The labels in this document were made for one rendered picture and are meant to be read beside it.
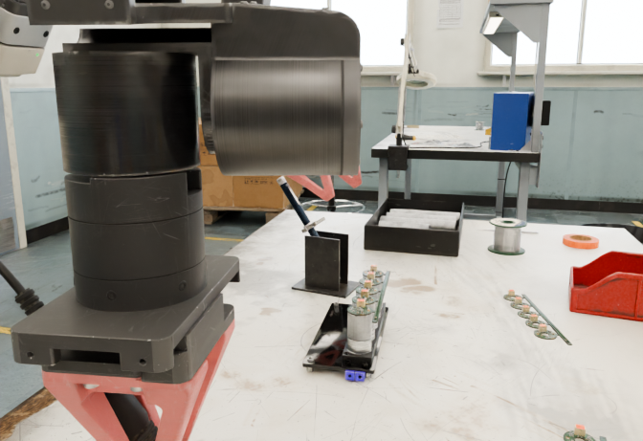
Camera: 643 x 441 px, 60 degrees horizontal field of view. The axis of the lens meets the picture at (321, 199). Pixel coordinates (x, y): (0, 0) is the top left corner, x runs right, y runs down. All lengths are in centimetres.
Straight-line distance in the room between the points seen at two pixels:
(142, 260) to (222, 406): 32
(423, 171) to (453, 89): 73
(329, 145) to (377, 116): 472
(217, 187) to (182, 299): 393
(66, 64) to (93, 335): 10
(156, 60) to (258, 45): 4
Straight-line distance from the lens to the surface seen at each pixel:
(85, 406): 28
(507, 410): 55
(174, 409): 26
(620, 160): 507
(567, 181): 502
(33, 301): 30
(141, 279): 24
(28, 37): 90
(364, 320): 56
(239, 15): 22
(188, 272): 25
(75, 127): 24
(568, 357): 67
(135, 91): 23
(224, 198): 417
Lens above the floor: 103
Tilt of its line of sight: 12 degrees down
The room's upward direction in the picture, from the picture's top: straight up
